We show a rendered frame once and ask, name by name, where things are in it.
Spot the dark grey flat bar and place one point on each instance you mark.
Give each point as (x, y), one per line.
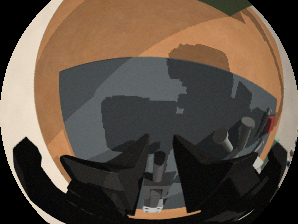
(155, 195)

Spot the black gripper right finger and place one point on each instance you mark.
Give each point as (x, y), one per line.
(201, 174)

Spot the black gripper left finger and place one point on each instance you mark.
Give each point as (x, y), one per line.
(122, 175)

